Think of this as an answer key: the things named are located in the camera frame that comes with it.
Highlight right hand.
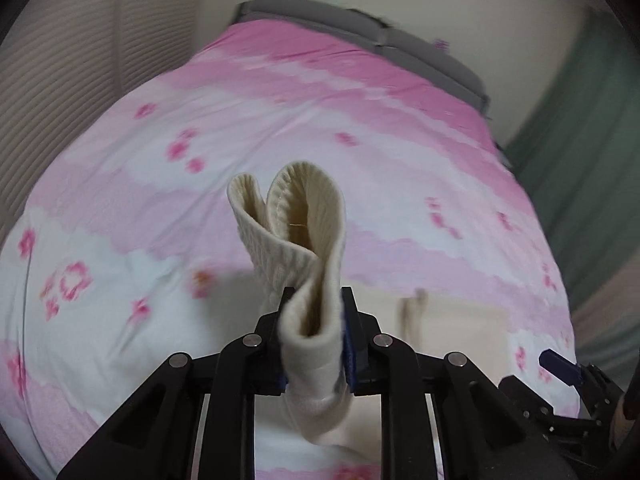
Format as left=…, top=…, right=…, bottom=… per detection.
left=610, top=394, right=639, bottom=463

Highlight grey upholstered headboard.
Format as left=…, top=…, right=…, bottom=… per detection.
left=231, top=0, right=490, bottom=114

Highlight pink floral duvet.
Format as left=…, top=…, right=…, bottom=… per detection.
left=1, top=20, right=579, bottom=479

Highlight beige curtain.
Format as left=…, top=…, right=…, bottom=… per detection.
left=572, top=252, right=640, bottom=386

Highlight cream beige pants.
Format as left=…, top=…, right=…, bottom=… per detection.
left=209, top=159, right=511, bottom=480

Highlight white louvered wardrobe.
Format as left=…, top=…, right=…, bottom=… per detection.
left=1, top=0, right=198, bottom=230

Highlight green curtain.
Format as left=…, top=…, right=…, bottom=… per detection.
left=506, top=11, right=639, bottom=309

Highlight purple toy on headboard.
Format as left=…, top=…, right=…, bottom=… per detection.
left=434, top=39, right=449, bottom=52

